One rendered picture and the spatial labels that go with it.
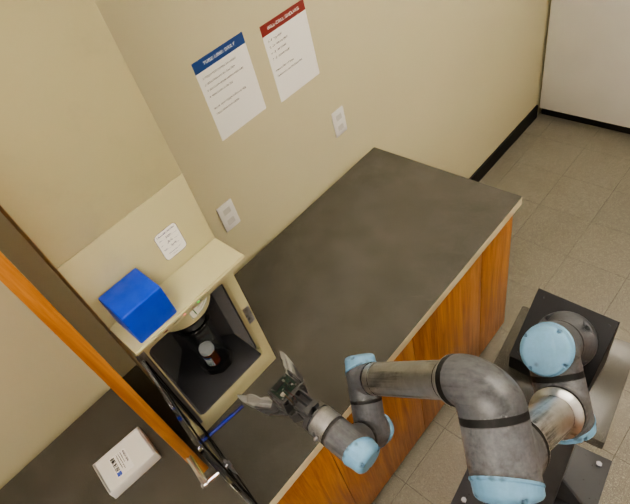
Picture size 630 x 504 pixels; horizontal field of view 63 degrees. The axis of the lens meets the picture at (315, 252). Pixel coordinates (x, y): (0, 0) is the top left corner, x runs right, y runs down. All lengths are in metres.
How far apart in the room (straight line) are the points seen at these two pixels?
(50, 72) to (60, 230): 0.28
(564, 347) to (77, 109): 1.10
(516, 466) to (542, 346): 0.43
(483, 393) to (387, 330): 0.81
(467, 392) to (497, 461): 0.11
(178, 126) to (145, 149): 0.57
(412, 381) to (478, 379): 0.17
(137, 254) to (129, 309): 0.14
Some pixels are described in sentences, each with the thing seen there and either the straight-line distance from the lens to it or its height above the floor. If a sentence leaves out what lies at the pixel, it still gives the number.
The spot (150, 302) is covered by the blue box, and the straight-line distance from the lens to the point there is 1.12.
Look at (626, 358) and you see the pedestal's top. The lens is 1.69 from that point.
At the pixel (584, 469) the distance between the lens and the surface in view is 2.53.
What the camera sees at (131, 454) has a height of 0.98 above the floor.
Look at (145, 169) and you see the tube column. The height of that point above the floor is 1.77.
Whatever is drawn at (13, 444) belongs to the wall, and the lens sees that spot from 1.92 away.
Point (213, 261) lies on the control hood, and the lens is 1.23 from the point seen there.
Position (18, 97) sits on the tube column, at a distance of 0.99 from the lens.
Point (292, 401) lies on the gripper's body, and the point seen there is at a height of 1.28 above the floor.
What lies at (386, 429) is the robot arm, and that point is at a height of 1.17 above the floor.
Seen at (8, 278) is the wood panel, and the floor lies 1.81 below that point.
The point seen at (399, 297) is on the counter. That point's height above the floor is 0.94.
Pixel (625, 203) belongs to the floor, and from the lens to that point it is 3.52.
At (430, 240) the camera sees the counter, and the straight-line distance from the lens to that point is 1.92.
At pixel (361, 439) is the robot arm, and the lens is 1.17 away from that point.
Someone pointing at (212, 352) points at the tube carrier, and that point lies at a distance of 1.58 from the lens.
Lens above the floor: 2.34
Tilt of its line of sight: 45 degrees down
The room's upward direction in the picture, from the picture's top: 18 degrees counter-clockwise
